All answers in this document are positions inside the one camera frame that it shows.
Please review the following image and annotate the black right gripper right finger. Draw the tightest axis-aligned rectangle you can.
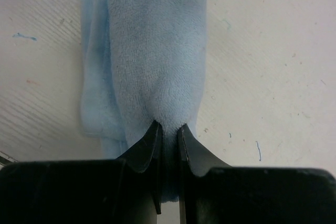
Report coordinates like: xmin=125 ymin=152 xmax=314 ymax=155
xmin=177 ymin=125 xmax=335 ymax=223

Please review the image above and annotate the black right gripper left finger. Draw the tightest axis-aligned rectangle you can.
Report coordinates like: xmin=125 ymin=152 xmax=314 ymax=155
xmin=1 ymin=122 xmax=162 ymax=223

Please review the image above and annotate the light blue towel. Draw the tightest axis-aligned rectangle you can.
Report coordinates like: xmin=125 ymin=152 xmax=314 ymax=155
xmin=80 ymin=0 xmax=206 ymax=202

